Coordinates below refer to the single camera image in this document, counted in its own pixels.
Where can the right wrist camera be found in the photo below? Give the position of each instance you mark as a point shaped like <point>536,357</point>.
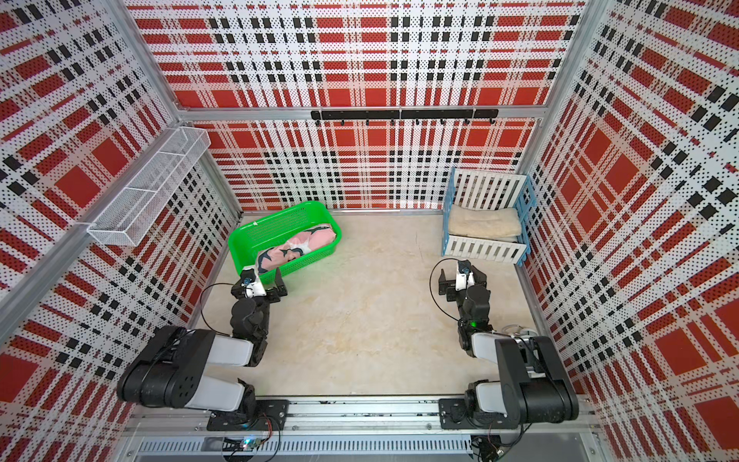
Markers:
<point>464,275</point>

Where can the beige folded towel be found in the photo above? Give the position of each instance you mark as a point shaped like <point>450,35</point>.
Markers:
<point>484,224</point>

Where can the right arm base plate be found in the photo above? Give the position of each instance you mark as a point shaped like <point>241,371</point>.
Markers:
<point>454,414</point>

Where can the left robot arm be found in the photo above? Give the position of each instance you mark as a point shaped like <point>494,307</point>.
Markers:
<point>170,371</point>

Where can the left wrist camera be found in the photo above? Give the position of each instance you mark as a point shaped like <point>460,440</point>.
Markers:
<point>248,282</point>

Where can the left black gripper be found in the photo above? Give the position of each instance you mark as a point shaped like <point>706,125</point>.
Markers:
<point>271,293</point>

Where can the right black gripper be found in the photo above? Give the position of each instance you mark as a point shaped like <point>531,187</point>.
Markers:
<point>449,286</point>

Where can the green circuit board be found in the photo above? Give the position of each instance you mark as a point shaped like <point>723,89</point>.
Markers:
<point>248,444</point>

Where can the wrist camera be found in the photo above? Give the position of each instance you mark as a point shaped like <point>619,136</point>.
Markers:
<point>248,282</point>
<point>464,275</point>

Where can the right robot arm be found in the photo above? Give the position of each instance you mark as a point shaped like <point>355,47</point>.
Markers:
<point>532,386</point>

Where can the pink shark print shorts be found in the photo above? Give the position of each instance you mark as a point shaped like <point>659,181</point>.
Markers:
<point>301,244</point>

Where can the black wall hook rail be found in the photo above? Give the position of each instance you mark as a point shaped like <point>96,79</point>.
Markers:
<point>405,114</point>

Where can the aluminium front rail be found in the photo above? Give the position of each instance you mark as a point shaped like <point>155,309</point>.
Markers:
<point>318,415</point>

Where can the blue white slatted crate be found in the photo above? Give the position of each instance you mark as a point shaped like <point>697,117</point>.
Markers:
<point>487,190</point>

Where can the green plastic basket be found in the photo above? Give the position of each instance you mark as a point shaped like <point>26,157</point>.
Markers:
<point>248,241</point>

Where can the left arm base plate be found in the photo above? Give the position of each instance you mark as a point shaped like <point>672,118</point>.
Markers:
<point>260,415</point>

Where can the white wire mesh shelf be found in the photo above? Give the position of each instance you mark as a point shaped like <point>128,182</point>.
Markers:
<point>130,214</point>

